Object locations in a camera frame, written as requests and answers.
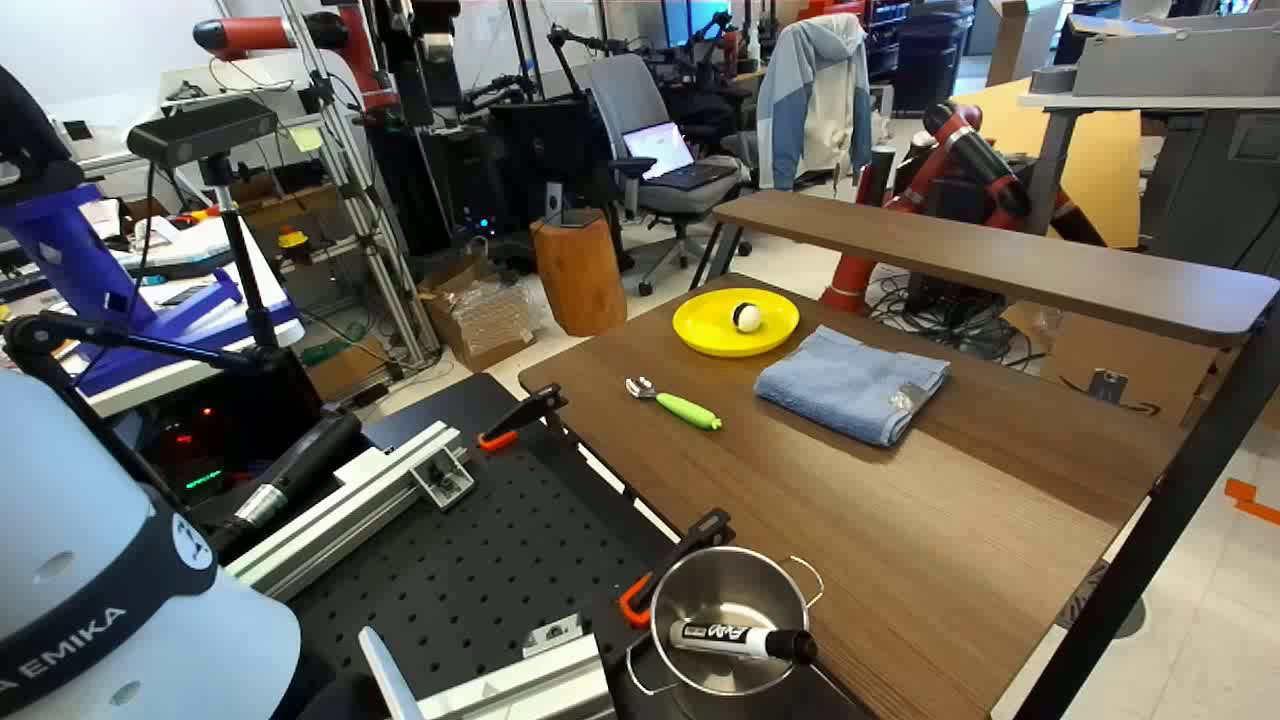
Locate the yellow plate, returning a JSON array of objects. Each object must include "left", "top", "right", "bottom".
[{"left": 668, "top": 283, "right": 802, "bottom": 359}]

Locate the blue towel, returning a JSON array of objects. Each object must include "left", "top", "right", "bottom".
[{"left": 752, "top": 324, "right": 954, "bottom": 452}]

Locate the black orange clamp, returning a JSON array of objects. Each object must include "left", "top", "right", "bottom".
[
  {"left": 471, "top": 383, "right": 572, "bottom": 458},
  {"left": 615, "top": 507, "right": 738, "bottom": 633}
]

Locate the cardboard box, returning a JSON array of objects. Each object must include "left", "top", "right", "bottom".
[{"left": 416, "top": 254, "right": 538, "bottom": 372}]

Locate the open laptop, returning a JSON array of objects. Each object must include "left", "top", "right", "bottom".
[{"left": 618, "top": 117, "right": 738, "bottom": 197}]

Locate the black perforated breadboard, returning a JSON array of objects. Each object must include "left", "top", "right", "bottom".
[{"left": 284, "top": 372, "right": 872, "bottom": 720}]

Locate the steel pot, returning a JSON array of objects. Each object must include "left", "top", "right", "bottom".
[{"left": 624, "top": 541, "right": 826, "bottom": 704}]

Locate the black computer tower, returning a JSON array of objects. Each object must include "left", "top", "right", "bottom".
[{"left": 363, "top": 94, "right": 618, "bottom": 262}]

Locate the grey office chair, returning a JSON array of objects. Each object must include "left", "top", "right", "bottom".
[{"left": 579, "top": 53, "right": 759, "bottom": 299}]

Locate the metal rack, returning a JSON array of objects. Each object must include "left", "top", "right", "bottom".
[{"left": 236, "top": 0, "right": 448, "bottom": 378}]

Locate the black and white marker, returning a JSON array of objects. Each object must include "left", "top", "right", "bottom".
[{"left": 671, "top": 610, "right": 818, "bottom": 669}]

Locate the white and blue jacket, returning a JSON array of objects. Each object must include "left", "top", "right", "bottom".
[{"left": 752, "top": 11, "right": 879, "bottom": 197}]

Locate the long aluminium extrusion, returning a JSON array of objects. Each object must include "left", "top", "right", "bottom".
[{"left": 224, "top": 418, "right": 481, "bottom": 602}]

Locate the short aluminium extrusion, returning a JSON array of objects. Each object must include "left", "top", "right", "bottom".
[{"left": 357, "top": 607, "right": 618, "bottom": 720}]

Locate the black cylinder with silver tip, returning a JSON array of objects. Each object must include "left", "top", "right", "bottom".
[{"left": 203, "top": 406, "right": 363, "bottom": 560}]

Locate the wooden shelf board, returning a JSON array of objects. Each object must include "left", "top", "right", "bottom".
[{"left": 710, "top": 187, "right": 1280, "bottom": 350}]

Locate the black control box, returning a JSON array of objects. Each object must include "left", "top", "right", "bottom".
[{"left": 129, "top": 347, "right": 330, "bottom": 537}]

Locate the red and black robot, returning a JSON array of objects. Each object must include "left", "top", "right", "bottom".
[{"left": 818, "top": 98, "right": 1039, "bottom": 321}]

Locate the yellow board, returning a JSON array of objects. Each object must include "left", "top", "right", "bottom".
[{"left": 984, "top": 77, "right": 1149, "bottom": 254}]

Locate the grey desk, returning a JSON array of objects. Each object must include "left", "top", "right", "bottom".
[{"left": 1019, "top": 8, "right": 1280, "bottom": 277}]

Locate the orange floor tape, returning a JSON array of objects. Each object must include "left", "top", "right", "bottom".
[{"left": 1219, "top": 472, "right": 1280, "bottom": 531}]

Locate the black rounded housing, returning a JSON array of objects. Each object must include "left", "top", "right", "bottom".
[{"left": 0, "top": 65, "right": 86, "bottom": 211}]

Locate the green-handled spoon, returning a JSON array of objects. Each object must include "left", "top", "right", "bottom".
[{"left": 618, "top": 372, "right": 727, "bottom": 434}]

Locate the black camera on stand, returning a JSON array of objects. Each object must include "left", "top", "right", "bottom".
[{"left": 123, "top": 91, "right": 328, "bottom": 444}]

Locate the black table frame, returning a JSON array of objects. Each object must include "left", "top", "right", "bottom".
[{"left": 1007, "top": 295, "right": 1280, "bottom": 720}]

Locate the blue frame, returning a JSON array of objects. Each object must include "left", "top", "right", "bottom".
[{"left": 0, "top": 178, "right": 303, "bottom": 405}]

